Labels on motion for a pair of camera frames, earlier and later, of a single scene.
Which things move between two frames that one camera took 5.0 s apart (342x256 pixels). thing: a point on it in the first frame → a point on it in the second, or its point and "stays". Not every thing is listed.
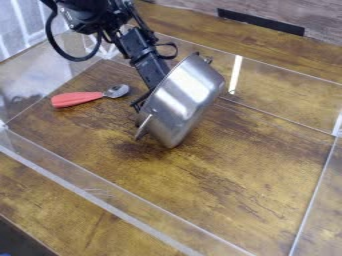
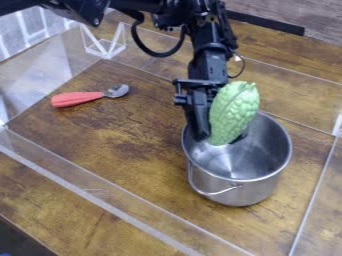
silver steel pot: x=187 y=85 → x=236 y=174
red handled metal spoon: x=65 y=99 stays
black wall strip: x=260 y=21 stays
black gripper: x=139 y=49 → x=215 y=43
